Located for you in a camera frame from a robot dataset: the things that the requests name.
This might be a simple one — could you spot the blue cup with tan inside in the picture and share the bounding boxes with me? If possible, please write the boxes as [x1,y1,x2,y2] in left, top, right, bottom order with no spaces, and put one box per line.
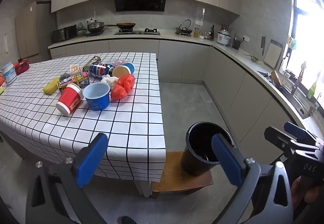
[112,62,135,78]

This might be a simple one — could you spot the green yellow tin can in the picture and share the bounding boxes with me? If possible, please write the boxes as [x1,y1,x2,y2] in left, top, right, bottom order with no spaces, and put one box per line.
[82,55,102,72]

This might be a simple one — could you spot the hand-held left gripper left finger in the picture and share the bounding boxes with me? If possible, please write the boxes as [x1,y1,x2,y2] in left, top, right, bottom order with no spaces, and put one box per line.
[25,133,109,224]

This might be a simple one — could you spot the person's right hand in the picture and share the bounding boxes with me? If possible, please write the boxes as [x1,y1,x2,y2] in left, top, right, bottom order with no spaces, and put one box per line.
[291,179,324,210]

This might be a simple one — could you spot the red box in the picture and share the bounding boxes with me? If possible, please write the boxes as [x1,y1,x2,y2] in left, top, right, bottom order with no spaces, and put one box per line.
[14,59,30,75]

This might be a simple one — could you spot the green ceramic jar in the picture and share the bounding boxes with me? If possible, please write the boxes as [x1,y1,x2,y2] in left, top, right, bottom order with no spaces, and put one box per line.
[77,22,88,37]

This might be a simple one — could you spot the red paper cup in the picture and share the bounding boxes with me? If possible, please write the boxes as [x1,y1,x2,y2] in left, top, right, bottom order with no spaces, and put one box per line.
[56,83,84,116]

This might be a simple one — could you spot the white rice cooker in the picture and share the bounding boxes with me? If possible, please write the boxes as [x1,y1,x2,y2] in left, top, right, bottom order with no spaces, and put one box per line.
[217,29,231,46]

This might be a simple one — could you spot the brown wooden board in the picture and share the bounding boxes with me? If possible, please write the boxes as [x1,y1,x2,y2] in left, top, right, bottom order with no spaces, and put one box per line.
[271,70,282,86]

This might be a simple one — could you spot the steel sink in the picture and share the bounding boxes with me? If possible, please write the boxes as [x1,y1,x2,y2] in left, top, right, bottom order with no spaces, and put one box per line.
[258,69,312,119]

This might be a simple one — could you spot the light blue paper bowl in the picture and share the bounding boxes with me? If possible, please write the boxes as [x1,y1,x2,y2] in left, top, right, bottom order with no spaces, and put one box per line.
[83,82,111,111]

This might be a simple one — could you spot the grey lower cabinets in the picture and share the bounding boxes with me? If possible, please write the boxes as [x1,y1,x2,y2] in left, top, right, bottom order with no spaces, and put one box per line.
[48,37,324,154]

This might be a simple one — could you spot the black utensil holder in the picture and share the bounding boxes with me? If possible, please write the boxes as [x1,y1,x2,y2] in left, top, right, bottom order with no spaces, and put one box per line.
[232,33,241,50]

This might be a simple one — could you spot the window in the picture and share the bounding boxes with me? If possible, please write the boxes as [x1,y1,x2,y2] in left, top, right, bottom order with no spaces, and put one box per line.
[278,0,324,103]

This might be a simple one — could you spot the black bucket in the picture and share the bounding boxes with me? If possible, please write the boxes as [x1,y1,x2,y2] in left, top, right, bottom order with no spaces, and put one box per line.
[181,121,235,176]

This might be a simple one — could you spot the white tissue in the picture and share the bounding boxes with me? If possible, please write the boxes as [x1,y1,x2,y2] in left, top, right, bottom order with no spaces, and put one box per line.
[101,74,119,86]

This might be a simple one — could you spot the beige refrigerator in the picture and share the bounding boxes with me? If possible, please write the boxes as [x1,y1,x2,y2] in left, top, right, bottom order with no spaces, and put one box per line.
[15,1,57,64]

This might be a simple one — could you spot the white cutting board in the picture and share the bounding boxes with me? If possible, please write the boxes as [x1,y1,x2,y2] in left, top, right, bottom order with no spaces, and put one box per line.
[263,40,283,69]

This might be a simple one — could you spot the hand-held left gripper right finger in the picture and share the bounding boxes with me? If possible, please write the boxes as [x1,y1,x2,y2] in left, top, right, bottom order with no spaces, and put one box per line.
[211,133,294,224]

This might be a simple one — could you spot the green dish soap bottle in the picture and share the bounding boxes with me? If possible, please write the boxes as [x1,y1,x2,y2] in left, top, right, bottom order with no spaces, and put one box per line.
[306,82,317,99]

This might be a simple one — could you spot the black microwave oven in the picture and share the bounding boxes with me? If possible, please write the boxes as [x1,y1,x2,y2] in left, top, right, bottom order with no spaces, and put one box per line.
[52,25,78,43]

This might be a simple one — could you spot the pink clear plastic packet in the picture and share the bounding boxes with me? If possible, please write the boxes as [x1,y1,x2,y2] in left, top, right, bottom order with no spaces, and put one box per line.
[106,57,131,66]

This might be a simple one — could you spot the grey lidded wok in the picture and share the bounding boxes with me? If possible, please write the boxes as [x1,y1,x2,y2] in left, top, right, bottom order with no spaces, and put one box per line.
[87,20,106,33]

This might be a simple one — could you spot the black gas stove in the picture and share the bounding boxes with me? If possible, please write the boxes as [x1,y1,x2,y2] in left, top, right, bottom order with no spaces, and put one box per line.
[114,28,161,35]

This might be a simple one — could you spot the steel faucet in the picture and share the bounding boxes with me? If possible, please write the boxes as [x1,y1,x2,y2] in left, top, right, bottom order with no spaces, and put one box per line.
[291,62,307,95]

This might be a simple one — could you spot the black printed noodle packet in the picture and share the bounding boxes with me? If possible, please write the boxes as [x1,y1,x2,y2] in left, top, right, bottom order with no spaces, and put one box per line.
[58,71,90,93]

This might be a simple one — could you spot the orange plastic bag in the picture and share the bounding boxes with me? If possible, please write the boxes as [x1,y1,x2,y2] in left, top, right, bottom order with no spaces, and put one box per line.
[111,74,136,101]

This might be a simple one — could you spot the wooden stool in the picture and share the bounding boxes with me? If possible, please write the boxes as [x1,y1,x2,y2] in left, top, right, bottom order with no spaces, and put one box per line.
[151,151,213,198]

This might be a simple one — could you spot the black frying pan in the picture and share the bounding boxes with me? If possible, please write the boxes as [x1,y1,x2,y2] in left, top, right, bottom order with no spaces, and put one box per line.
[107,22,136,29]

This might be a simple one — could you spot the blue white red cup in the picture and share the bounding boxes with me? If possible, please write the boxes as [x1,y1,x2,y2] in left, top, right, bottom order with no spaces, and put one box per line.
[89,62,115,80]

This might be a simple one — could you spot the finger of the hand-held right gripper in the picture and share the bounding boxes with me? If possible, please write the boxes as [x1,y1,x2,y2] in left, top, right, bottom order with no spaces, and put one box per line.
[264,126,317,157]
[283,122,322,147]

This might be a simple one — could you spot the blue white box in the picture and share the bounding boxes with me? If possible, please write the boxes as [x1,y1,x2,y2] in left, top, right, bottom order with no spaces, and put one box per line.
[1,61,18,86]

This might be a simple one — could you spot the yellow sponge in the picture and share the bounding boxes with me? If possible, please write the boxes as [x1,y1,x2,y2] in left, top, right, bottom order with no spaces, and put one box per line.
[43,77,62,94]

